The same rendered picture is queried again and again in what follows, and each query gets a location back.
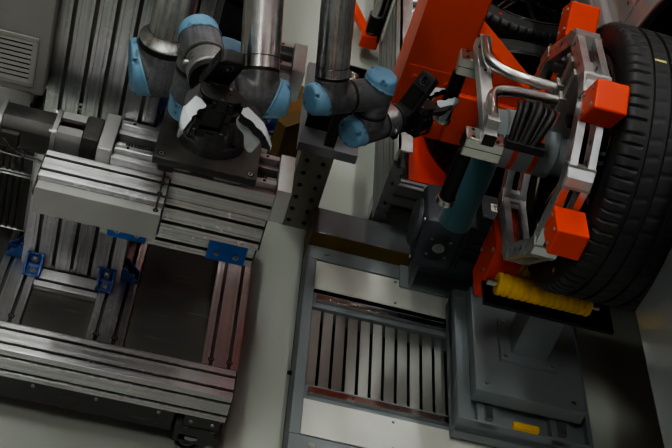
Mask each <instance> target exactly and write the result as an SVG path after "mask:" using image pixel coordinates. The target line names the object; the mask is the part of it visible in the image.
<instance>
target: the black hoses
mask: <svg viewBox="0 0 672 448"><path fill-rule="evenodd" d="M517 105H518V106H517V110H516V114H515V117H514V120H513V123H512V126H511V129H510V133H509V135H507V134H506V136H505V138H504V140H503V143H504V148H506V149H510V150H514V151H518V152H522V153H526V154H530V155H534V156H538V157H542V158H543V156H544V154H545V152H546V149H545V144H543V143H540V142H541V141H542V139H543V138H544V136H545V135H546V133H547V132H548V130H549V129H550V127H551V126H552V124H553V123H554V121H555V119H556V114H557V113H556V111H555V109H553V108H550V107H548V108H547V107H545V104H544V103H543V102H541V101H537V102H531V103H530V102H529V101H527V100H526V101H524V102H523V101H521V100H520V101H518V103H517ZM573 118H574V117H573V115H569V114H567V115H566V117H565V120H566V126H567V128H572V123H573Z"/></svg>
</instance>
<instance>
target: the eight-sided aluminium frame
mask: <svg viewBox="0 0 672 448"><path fill-rule="evenodd" d="M602 41H603V39H601V37H600V34H597V33H594V32H590V31H586V30H582V29H579V28H575V29H574V30H570V33H568V34H567V35H565V36H564V37H563V38H561V39H560V40H559V41H557V42H556V43H554V44H553V45H552V46H548V48H547V49H546V50H545V52H544V54H543V55H542V57H541V59H540V64H539V66H538V69H537V71H536V73H535V76H538V77H541V78H544V79H546V76H547V74H548V72H553V74H552V76H551V79H550V80H552V81H555V80H556V78H557V77H558V78H561V76H562V74H563V72H564V70H565V68H566V65H567V63H568V61H569V59H570V56H573V57H574V65H575V69H576V72H577V80H578V98H577V103H576V108H575V113H574V118H573V123H572V128H571V133H570V138H569V143H568V148H567V153H566V158H565V163H564V166H563V169H562V172H561V175H560V178H559V181H558V183H557V185H556V187H555V190H554V192H553V194H552V196H551V198H550V200H549V202H548V204H547V206H546V209H545V211H544V213H543V215H542V217H541V219H540V221H539V223H538V225H537V228H536V230H535V232H534V234H533V235H532V236H531V238H530V236H529V228H528V220H527V211H526V200H527V191H528V187H529V182H530V177H531V175H529V174H524V173H521V172H520V177H519V181H518V186H517V191H516V190H512V186H513V181H514V176H515V171H513V170H509V169H505V172H504V176H503V181H502V186H501V191H500V192H499V196H498V207H497V212H498V211H499V222H500V233H501V244H502V250H501V254H502V256H503V260H505V261H509V262H513V263H518V264H522V265H528V266H531V264H535V263H540V262H545V261H553V260H555V259H556V257H557V256H556V255H552V254H548V253H547V251H546V244H545V237H544V229H543V228H544V226H545V223H546V221H547V219H548V217H549V215H550V213H551V211H552V209H553V207H554V206H560V207H562V205H563V203H564V201H565V199H566V197H567V195H568V193H569V190H572V191H573V193H572V195H571V197H570V200H569V202H568V204H567V206H566V208H568V209H572V210H576V211H580V209H581V207H582V205H583V203H584V201H585V199H586V197H587V195H589V194H590V192H591V189H592V185H593V182H594V179H595V176H596V173H597V170H596V166H597V161H598V156H599V151H600V146H601V141H602V135H603V130H604V127H600V126H596V125H592V124H591V126H590V131H589V136H588V142H587V147H586V152H585V157H584V162H583V164H579V163H578V161H579V156H580V151H581V146H582V141H583V136H584V131H585V126H586V123H585V122H581V121H580V120H579V117H580V110H581V103H582V95H583V93H584V91H585V90H587V89H588V88H589V87H590V86H591V85H592V84H593V83H594V82H595V81H596V80H597V79H598V78H600V79H604V80H608V81H612V77H610V74H609V69H608V65H607V61H606V57H605V53H604V49H603V45H602ZM591 62H592V63H593V67H594V72H595V73H593V71H592V67H591ZM512 213H515V231H516V240H517V241H516V242H515V241H514V232H513V222H512Z"/></svg>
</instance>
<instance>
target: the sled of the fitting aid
mask: <svg viewBox="0 0 672 448"><path fill-rule="evenodd" d="M467 293H468V291H465V290H461V289H457V288H453V290H452V292H451V294H450V296H449V299H448V301H447V303H446V306H445V316H446V347H447V378H448V409H449V436H450V437H454V438H458V439H463V440H467V441H472V442H476V443H481V444H485V445H490V446H494V447H499V448H591V440H590V433H589V427H588V420H587V414H586V415H585V417H584V419H583V420H582V422H581V424H575V423H570V422H566V421H562V420H557V419H553V418H548V417H544V416H540V415H535V414H531V413H526V412H522V411H518V410H513V409H509V408H504V407H500V406H495V405H491V404H487V403H482V402H478V401H473V400H471V390H470V371H469V352H468V332H467V313H466V295H467Z"/></svg>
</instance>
